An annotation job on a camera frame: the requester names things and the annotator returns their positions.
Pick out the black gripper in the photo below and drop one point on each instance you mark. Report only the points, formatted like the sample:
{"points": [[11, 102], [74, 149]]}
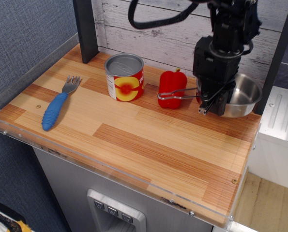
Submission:
{"points": [[216, 76]]}

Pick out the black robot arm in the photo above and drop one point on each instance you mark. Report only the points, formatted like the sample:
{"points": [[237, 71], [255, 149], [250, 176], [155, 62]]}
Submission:
{"points": [[234, 24]]}

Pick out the red bell pepper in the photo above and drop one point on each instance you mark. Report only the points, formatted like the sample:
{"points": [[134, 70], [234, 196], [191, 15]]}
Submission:
{"points": [[169, 82]]}

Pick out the white toy sink unit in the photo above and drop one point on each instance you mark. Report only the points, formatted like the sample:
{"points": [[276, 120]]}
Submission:
{"points": [[268, 158]]}

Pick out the red yellow tin can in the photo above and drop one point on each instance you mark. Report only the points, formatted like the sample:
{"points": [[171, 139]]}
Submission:
{"points": [[125, 77]]}

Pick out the silver dispenser panel with buttons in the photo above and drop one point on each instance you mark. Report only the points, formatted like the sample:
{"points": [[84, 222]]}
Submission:
{"points": [[114, 210]]}

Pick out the grey toy fridge cabinet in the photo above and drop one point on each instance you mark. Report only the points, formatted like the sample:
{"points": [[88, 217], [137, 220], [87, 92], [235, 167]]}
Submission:
{"points": [[71, 183]]}

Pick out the yellow black object at corner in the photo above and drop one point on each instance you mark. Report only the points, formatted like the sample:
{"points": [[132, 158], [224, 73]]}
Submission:
{"points": [[11, 221]]}

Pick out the dark grey right post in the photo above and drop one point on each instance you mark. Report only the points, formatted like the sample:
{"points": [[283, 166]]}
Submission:
{"points": [[273, 70]]}

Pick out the dark grey post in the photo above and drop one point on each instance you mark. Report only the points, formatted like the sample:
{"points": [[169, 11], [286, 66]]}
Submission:
{"points": [[86, 29], [273, 70]]}

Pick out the dark grey left post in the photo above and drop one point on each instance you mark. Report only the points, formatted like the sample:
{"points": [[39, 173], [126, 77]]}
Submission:
{"points": [[86, 29]]}

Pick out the blue handled fork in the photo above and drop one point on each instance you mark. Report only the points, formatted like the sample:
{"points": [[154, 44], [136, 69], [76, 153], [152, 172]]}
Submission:
{"points": [[52, 112]]}

